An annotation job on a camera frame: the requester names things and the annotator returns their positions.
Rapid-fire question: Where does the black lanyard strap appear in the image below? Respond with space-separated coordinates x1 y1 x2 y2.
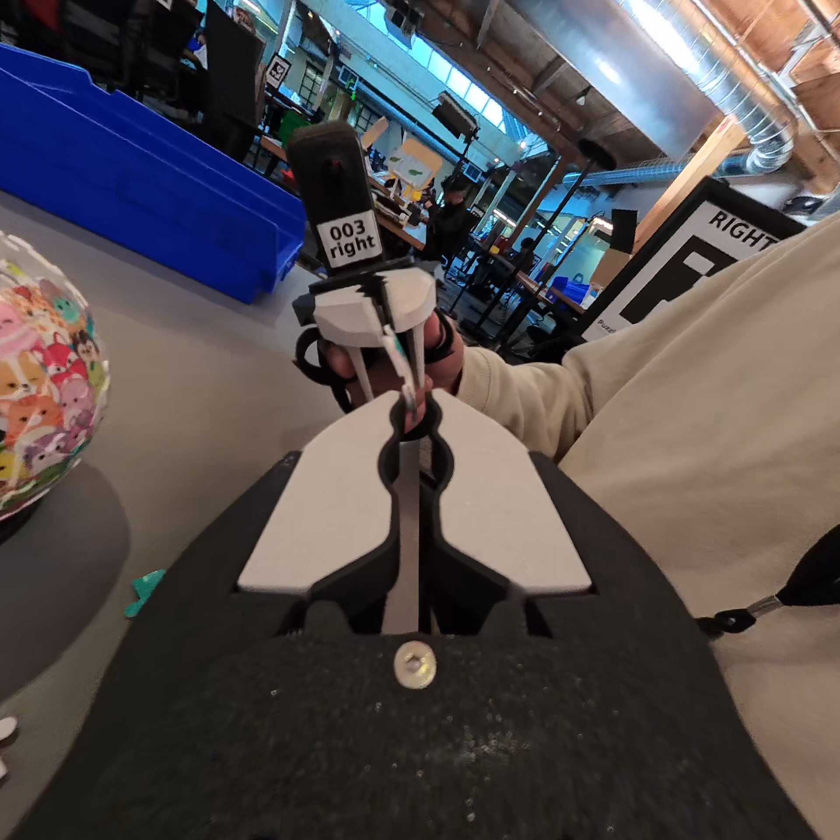
696 525 840 637

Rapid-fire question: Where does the cardboard box figure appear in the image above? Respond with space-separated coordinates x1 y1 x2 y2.
387 138 441 201

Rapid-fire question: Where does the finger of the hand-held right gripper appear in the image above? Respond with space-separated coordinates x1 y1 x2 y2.
376 269 437 392
314 287 389 405

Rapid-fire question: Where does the blue plastic bin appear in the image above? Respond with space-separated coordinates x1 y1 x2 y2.
0 42 306 304

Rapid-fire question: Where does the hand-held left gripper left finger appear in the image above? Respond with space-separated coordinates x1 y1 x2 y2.
238 390 403 634

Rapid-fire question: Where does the framed tag poster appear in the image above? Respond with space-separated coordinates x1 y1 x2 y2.
581 177 808 342

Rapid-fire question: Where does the silver ventilation duct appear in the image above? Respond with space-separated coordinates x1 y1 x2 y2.
630 0 798 173
512 0 723 140

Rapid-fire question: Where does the colourful puzzle ball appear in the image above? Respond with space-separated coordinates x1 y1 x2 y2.
0 233 111 524

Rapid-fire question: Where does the black studio light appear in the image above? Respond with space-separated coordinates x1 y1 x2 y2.
430 92 480 142

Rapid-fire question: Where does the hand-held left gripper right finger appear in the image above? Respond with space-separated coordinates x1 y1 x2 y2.
427 390 592 634

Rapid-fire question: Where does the teal edged puzzle piece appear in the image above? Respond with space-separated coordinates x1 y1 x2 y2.
382 325 419 416

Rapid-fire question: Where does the person's right hand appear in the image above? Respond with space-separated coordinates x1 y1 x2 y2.
322 317 468 439

